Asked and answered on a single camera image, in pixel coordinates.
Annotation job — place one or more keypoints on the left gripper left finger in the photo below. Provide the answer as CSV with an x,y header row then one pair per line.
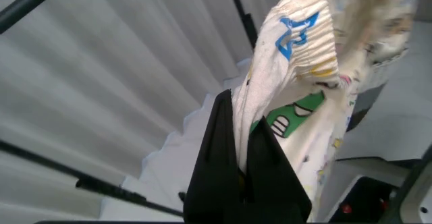
x,y
212,183

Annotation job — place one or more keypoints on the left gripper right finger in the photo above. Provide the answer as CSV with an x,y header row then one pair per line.
x,y
273,190

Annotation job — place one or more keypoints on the cream printed garment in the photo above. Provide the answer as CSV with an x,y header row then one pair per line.
x,y
297,48

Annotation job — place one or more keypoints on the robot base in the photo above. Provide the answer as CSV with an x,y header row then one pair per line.
x,y
357,197

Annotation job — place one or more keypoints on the black clothes rack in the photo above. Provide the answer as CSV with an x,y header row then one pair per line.
x,y
27,3

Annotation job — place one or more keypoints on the white curtain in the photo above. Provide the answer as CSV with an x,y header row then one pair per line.
x,y
118,65

